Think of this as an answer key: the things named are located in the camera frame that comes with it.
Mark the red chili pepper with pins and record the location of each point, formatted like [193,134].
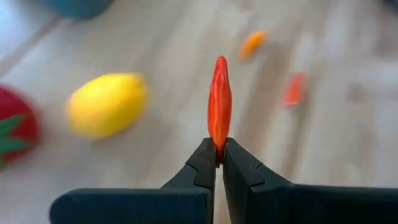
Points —
[219,102]
[294,89]

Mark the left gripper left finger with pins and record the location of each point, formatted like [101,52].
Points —
[186,202]

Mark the orange chili pepper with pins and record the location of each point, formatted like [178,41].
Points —
[252,44]

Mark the yellow lemon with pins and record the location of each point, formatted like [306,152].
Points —
[107,105]

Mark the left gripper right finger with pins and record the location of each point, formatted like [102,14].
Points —
[280,202]

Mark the blue-grey plastic basket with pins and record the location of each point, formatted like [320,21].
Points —
[77,6]

